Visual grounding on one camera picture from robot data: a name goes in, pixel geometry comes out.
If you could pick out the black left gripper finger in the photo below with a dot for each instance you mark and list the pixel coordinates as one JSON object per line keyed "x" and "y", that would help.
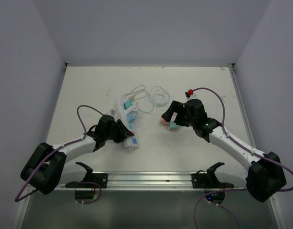
{"x": 122, "y": 130}
{"x": 119, "y": 137}

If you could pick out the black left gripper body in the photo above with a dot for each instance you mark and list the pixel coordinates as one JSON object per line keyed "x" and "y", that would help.
{"x": 108, "y": 134}

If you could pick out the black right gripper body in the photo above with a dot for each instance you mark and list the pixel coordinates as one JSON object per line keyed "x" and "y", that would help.
{"x": 192, "y": 121}

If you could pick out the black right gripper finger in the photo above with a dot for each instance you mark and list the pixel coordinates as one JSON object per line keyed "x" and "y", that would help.
{"x": 181, "y": 117}
{"x": 175, "y": 107}

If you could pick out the white power strip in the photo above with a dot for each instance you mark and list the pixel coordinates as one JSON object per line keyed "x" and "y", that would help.
{"x": 130, "y": 143}

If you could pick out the light blue charger plug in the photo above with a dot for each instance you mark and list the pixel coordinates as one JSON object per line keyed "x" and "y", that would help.
{"x": 131, "y": 117}

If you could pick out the orange charger plug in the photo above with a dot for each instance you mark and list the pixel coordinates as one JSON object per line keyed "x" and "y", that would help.
{"x": 163, "y": 122}

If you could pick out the mint green charger plug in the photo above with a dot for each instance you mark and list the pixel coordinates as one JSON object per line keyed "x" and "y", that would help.
{"x": 172, "y": 126}

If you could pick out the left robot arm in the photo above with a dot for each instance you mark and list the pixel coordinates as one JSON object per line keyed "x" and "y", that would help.
{"x": 48, "y": 166}

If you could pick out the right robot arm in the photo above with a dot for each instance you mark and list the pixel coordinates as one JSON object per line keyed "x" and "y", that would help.
{"x": 260, "y": 174}

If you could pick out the teal dual usb charger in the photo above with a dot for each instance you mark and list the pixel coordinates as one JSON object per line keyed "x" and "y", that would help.
{"x": 127, "y": 104}

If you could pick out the aluminium table rail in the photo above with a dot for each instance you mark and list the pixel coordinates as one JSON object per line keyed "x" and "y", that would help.
{"x": 166, "y": 180}

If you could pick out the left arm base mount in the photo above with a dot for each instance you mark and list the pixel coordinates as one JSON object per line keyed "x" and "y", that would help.
{"x": 87, "y": 184}

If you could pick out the right side aluminium rail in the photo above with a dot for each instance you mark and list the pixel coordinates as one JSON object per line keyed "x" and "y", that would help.
{"x": 241, "y": 104}

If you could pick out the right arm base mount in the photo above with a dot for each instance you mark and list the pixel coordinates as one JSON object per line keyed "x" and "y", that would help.
{"x": 208, "y": 180}

